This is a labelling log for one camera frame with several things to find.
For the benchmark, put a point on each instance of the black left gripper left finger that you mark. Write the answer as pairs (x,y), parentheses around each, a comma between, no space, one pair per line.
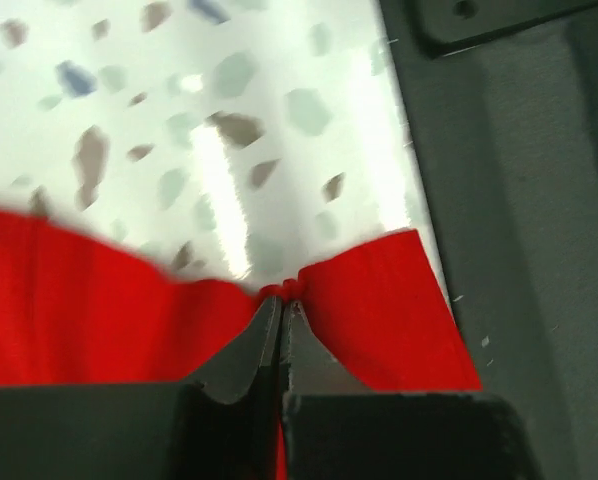
(219,422)

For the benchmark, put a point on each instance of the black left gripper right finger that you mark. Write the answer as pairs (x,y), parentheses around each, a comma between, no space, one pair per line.
(336,427)

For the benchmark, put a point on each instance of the red t shirt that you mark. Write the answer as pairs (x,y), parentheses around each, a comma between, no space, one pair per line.
(75,311)

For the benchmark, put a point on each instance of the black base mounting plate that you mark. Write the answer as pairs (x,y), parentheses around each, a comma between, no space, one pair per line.
(506,138)

